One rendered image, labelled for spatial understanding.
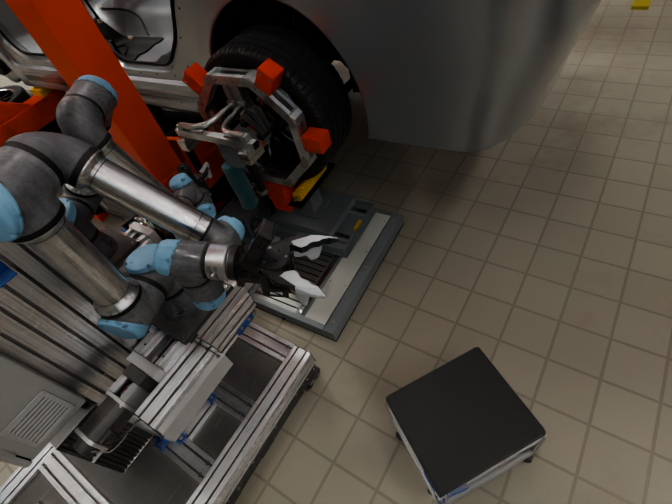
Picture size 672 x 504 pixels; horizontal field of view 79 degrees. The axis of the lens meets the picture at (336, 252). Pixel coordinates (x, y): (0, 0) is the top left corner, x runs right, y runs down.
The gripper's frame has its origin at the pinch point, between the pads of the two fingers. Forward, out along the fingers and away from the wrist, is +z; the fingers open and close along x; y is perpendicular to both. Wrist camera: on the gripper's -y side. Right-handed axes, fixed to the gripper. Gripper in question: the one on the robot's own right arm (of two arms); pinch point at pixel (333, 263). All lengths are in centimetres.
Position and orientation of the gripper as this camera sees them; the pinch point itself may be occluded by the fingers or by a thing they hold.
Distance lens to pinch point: 75.7
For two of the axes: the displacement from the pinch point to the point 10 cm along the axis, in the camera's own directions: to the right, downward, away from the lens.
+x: -1.5, 6.9, -7.1
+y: 0.4, 7.2, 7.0
